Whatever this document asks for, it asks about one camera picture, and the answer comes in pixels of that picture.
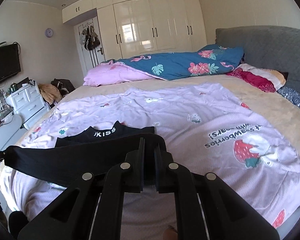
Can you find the black sweater orange patches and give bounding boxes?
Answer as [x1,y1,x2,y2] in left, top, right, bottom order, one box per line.
[4,121,166,187]

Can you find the tan clothes pile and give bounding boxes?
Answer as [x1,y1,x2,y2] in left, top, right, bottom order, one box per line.
[38,84,62,105]

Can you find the white bedroom door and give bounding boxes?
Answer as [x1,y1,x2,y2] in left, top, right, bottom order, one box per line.
[74,17,105,76]

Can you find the right hand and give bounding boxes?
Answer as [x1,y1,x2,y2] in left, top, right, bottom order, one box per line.
[162,225,178,240]

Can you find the grey round side table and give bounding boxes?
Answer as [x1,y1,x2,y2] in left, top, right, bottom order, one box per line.
[0,114,27,151]

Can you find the beige bed blanket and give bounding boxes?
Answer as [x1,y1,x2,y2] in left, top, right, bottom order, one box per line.
[15,74,300,160]

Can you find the white drawer cabinet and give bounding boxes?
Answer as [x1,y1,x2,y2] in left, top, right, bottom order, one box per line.
[5,80,50,129]

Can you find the black bag on floor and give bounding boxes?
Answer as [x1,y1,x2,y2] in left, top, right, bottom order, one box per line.
[51,79,75,97]

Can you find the red beige pillow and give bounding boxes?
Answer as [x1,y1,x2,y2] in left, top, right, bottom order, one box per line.
[226,63,288,93]

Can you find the blue patterned pillow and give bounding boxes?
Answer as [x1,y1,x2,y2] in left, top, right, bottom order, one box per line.
[277,86,300,108]

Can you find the blue floral pink duvet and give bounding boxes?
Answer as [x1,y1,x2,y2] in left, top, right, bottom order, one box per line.
[83,44,244,87]

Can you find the hanging bags on door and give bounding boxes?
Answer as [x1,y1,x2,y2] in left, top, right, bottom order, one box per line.
[79,23,101,60]

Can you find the grey padded headboard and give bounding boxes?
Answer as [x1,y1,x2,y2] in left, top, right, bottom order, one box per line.
[215,25,300,93]

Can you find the cream wardrobe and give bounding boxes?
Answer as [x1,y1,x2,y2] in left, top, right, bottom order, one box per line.
[62,0,207,60]

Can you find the black wall television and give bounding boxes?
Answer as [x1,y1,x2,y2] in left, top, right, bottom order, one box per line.
[0,43,21,83]

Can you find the purple wall clock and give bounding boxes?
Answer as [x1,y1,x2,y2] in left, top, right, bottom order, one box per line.
[45,28,53,38]

